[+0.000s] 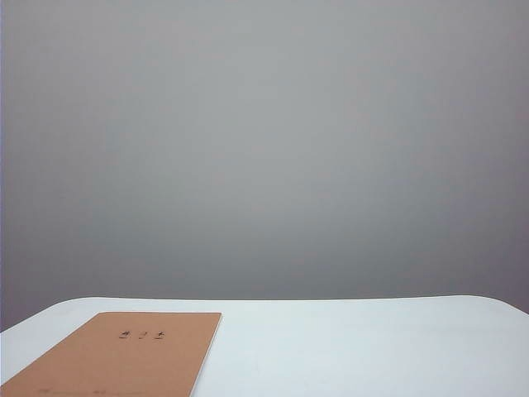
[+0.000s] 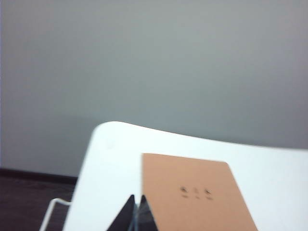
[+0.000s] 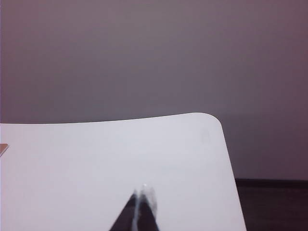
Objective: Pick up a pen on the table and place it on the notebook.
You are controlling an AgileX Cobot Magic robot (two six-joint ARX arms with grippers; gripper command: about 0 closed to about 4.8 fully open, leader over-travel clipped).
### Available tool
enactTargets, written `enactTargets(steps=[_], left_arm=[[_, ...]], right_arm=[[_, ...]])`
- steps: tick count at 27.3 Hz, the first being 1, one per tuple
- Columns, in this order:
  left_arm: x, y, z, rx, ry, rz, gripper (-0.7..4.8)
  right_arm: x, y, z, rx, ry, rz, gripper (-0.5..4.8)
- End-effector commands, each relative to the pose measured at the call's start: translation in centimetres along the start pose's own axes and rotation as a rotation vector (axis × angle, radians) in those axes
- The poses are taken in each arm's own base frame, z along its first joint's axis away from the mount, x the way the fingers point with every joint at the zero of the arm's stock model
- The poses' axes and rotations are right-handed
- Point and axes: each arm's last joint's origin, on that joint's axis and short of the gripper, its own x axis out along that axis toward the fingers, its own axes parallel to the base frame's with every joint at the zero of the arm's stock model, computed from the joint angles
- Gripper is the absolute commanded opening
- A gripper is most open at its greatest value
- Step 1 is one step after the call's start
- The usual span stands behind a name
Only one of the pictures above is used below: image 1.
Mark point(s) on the brown kraft cover notebook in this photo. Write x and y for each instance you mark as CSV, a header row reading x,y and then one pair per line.
x,y
124,364

